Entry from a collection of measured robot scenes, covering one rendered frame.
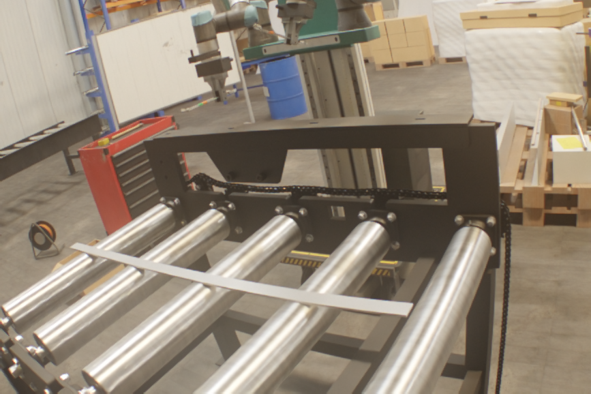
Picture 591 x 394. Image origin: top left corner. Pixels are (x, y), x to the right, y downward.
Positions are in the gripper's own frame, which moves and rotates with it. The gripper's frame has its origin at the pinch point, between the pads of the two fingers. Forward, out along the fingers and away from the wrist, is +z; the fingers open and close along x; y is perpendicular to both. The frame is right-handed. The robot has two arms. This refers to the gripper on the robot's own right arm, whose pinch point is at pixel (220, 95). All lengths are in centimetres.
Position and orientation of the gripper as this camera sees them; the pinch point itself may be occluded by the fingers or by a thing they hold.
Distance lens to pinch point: 163.7
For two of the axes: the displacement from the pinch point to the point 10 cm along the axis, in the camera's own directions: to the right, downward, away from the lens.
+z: 2.2, 9.2, 3.3
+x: -8.1, -0.2, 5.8
